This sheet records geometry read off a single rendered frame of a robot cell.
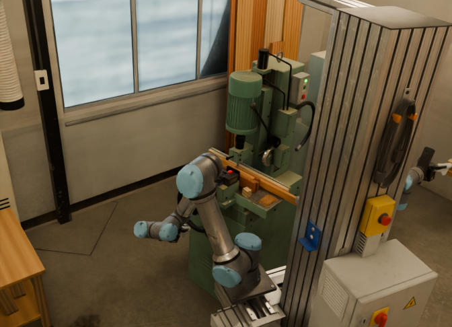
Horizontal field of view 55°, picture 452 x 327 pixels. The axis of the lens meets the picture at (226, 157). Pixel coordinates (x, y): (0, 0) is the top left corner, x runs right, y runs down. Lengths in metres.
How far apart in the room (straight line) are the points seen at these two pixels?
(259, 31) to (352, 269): 2.84
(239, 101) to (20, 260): 1.47
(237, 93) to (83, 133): 1.57
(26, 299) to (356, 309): 2.03
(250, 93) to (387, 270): 1.13
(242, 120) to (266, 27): 1.86
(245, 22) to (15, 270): 2.57
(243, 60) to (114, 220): 1.75
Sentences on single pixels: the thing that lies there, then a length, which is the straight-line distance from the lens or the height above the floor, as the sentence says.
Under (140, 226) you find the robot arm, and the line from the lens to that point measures 2.01.
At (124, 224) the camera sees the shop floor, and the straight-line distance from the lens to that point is 3.65.
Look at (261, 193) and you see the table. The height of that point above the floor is 0.90.
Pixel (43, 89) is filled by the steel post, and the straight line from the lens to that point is 3.15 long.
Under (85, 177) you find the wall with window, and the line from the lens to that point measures 3.70.
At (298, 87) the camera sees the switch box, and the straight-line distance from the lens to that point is 2.49.
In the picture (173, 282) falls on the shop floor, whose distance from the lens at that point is 3.16.
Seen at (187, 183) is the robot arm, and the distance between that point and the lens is 1.65.
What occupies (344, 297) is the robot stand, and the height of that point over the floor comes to 1.19.
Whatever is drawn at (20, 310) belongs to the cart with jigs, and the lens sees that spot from 2.92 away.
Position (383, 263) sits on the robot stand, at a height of 1.23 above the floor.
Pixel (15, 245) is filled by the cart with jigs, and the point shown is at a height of 0.53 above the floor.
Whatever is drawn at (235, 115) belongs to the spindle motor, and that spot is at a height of 1.31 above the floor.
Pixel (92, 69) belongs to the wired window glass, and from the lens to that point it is 3.45.
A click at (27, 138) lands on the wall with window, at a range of 3.36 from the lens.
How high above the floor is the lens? 2.29
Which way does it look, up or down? 30 degrees down
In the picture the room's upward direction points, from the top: 4 degrees clockwise
